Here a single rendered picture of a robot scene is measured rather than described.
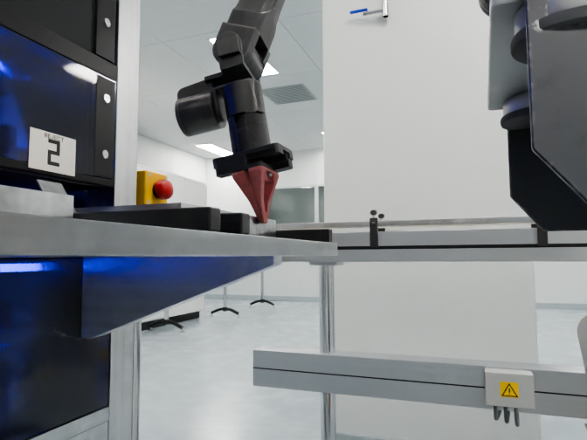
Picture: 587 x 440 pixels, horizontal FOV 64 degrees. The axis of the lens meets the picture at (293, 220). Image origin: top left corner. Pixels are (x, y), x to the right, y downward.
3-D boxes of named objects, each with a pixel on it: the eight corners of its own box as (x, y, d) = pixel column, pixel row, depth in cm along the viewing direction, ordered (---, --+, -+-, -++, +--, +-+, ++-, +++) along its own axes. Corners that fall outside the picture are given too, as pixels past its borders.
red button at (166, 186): (148, 198, 93) (148, 179, 94) (160, 201, 97) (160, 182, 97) (163, 197, 92) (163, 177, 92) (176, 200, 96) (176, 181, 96)
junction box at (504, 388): (486, 405, 127) (484, 371, 127) (485, 400, 131) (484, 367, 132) (535, 410, 122) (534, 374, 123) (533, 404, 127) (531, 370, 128)
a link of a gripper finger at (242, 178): (258, 227, 70) (248, 167, 72) (302, 217, 68) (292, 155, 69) (238, 224, 64) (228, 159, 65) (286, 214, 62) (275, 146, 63)
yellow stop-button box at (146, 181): (115, 207, 94) (116, 172, 94) (139, 210, 101) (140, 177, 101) (147, 205, 91) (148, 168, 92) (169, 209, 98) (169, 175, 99)
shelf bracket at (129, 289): (80, 337, 76) (82, 257, 77) (93, 334, 79) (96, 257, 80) (273, 351, 64) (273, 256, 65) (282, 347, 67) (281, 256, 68)
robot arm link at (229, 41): (237, 26, 66) (257, 59, 74) (164, 48, 69) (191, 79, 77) (245, 101, 63) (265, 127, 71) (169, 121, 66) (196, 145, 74)
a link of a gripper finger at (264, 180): (244, 230, 71) (234, 170, 72) (287, 221, 69) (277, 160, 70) (222, 228, 65) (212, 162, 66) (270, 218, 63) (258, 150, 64)
